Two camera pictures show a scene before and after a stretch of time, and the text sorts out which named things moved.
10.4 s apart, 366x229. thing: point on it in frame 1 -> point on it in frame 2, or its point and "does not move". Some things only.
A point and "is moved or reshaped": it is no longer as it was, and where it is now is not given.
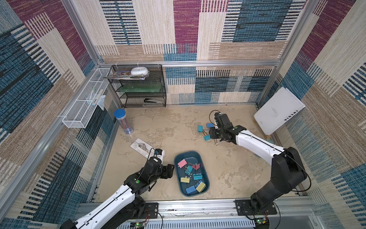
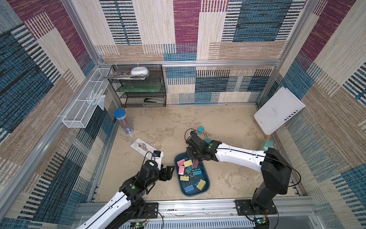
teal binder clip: x=198 y=176 is moved or reshaped
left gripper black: x=169 y=173 does not move
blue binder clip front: x=190 y=189 does not move
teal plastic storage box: x=192 y=176 does not move
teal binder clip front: x=189 y=169 does not move
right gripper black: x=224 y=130 -> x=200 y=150
